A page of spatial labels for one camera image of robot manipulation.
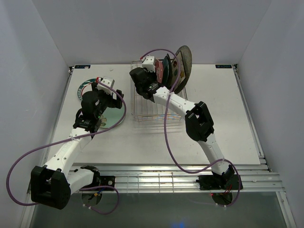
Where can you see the left blue table label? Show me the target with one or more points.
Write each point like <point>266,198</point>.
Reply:
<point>82,66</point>

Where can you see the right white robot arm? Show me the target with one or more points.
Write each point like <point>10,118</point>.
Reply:
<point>198,123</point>

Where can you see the aluminium frame rails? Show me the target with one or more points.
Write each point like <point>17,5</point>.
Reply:
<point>160,157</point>

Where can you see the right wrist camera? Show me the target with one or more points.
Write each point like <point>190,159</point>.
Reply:
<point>148,63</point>

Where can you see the black floral square plate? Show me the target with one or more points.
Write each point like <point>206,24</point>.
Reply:
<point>170,77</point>

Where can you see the teal square plate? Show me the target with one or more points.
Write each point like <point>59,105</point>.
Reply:
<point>166,69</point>

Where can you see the pink dotted plate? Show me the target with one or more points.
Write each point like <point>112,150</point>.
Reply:
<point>159,70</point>

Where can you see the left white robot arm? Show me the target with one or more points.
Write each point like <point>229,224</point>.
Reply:
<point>53,183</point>

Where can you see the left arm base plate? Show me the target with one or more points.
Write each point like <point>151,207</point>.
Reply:
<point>105,181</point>

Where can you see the right blue table label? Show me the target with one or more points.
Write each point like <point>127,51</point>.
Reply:
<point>223,66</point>

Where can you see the speckled round plate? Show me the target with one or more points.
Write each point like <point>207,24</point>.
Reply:
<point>184,56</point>

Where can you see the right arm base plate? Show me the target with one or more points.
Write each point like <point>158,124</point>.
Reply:
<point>211,182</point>

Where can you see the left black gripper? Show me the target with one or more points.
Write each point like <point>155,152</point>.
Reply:
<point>101,92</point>

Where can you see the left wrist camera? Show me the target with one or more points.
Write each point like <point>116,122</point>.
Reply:
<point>105,84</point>

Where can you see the wire dish rack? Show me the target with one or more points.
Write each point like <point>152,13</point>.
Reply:
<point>145,110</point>

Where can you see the mint green flower plate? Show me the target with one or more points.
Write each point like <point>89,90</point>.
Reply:
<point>110,117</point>

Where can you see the blue table label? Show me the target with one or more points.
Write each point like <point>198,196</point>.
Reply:
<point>82,66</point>
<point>223,66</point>

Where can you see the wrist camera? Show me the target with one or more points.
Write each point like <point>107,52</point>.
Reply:
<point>105,84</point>
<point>148,63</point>

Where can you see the cream floral square plate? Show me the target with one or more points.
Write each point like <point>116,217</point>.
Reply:
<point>178,71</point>

